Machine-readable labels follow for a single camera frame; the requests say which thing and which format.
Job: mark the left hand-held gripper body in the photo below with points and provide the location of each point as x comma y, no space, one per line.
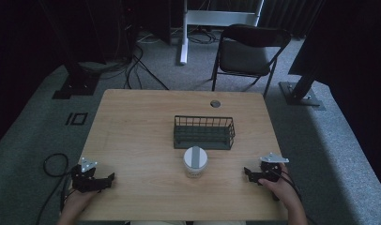
84,182

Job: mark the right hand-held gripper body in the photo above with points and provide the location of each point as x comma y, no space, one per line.
271,171

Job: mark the person's left hand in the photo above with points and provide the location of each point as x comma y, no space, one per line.
78,200

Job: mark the person's right hand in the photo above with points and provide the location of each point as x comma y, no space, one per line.
282,187

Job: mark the white cup with grey lid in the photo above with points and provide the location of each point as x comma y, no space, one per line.
195,161

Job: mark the grey round table grommet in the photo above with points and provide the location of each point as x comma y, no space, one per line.
215,103

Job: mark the black metal stand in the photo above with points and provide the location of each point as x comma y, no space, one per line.
76,84
299,93

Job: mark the black folding chair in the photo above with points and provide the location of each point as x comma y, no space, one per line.
245,56

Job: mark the dark curtain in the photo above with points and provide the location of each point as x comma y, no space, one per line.
292,14

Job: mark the white metal desk frame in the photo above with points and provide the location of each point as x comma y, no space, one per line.
210,18

